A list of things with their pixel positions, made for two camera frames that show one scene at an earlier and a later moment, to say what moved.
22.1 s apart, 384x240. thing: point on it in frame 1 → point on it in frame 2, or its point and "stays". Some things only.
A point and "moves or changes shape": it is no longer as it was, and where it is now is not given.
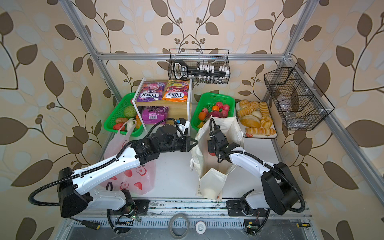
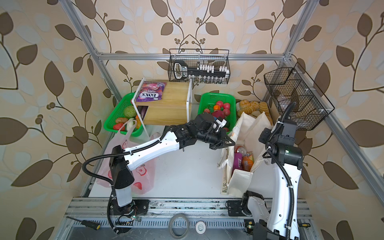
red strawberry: [118, 126] stays
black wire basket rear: [203, 66] stays
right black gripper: [210, 146] → [263, 138]
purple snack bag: [153, 115] moves or changes shape
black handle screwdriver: [89, 224] stays
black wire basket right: [299, 102] stays
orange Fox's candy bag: [176, 90] moves or changes shape
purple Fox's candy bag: [151, 91] stays
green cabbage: [130, 111] stays
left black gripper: [186, 144] → [221, 139]
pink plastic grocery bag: [142, 179] stays
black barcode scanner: [180, 69] stays
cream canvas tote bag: [211, 174] → [249, 155]
